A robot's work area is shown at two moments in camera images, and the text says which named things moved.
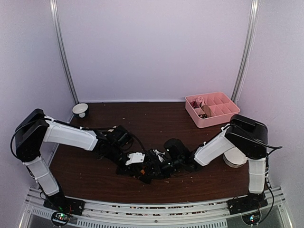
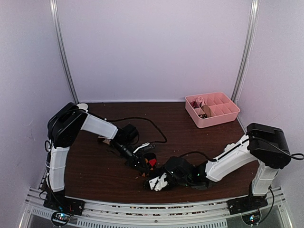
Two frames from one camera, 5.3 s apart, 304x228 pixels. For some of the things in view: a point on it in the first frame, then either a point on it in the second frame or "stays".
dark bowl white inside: x=80 y=108 stays
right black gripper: x=160 y=165 to x=160 y=173
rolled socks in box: x=205 y=108 stays
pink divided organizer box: x=211 y=109 stays
